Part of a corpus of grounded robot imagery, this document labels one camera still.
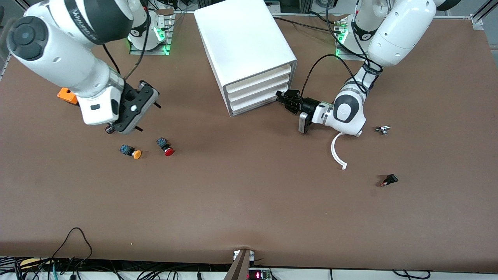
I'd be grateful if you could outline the white lowest drawer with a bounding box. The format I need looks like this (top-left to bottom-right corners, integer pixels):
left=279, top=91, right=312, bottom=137
left=230, top=84, right=289, bottom=114

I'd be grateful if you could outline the orange push button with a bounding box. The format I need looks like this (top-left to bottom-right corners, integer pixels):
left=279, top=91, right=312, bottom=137
left=119, top=145, right=142, bottom=159

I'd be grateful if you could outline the white middle drawer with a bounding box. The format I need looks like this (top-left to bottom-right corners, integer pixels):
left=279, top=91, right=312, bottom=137
left=227, top=74, right=291, bottom=103

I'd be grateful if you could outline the white uppermost drawer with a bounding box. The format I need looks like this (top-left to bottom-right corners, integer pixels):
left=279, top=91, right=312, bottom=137
left=225, top=64, right=292, bottom=94

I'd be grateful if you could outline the red push button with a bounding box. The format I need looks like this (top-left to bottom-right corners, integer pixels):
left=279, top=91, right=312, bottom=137
left=156, top=137, right=175, bottom=157

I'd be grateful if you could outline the white drawer cabinet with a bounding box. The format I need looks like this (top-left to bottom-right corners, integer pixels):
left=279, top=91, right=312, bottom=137
left=194, top=0, right=298, bottom=117

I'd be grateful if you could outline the white curved plastic arc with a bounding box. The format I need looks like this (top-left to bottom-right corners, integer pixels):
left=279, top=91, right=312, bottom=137
left=331, top=131, right=363, bottom=170

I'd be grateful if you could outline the orange box with black base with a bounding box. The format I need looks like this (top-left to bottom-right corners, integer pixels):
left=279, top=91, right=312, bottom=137
left=57, top=87, right=79, bottom=105

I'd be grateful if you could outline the circuit board with red display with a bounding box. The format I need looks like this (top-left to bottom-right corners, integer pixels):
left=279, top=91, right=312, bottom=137
left=247, top=268, right=272, bottom=280

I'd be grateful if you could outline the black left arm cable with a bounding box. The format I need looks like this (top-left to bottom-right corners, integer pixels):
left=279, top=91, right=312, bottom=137
left=302, top=0, right=384, bottom=100

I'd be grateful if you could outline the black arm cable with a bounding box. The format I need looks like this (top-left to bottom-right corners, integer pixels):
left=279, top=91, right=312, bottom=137
left=302, top=0, right=384, bottom=100
left=102, top=0, right=151, bottom=81

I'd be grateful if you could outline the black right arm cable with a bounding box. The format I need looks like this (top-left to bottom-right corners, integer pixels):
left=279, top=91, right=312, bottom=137
left=102, top=0, right=151, bottom=81

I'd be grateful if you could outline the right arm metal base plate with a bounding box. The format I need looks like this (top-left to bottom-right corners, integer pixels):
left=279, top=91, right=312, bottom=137
left=129, top=14, right=174, bottom=56

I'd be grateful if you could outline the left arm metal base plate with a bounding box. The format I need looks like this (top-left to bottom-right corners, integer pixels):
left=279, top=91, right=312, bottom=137
left=335, top=16, right=377, bottom=61

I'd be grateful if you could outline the black cable behind cabinet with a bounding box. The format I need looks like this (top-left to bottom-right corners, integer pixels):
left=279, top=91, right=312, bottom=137
left=272, top=11, right=345, bottom=32

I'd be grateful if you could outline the thin black looped cable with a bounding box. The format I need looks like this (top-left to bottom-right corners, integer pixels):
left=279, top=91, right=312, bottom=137
left=51, top=227, right=93, bottom=269

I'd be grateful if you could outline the black cable bundle under table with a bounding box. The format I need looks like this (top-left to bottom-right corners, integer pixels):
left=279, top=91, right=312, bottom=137
left=0, top=255, right=234, bottom=280

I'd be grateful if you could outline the brown camera post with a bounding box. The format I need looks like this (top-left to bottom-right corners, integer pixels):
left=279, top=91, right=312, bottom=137
left=224, top=249, right=253, bottom=280

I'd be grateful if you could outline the aluminium frame corner profile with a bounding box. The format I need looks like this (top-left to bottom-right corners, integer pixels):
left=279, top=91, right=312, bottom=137
left=470, top=0, right=498, bottom=26

